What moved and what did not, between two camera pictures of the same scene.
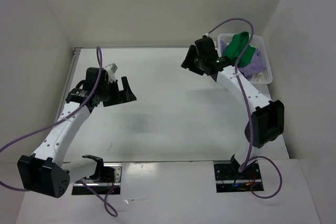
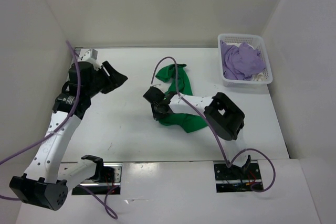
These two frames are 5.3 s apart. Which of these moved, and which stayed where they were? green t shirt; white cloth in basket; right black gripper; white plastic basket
Moved: green t shirt; right black gripper
Stayed: white cloth in basket; white plastic basket
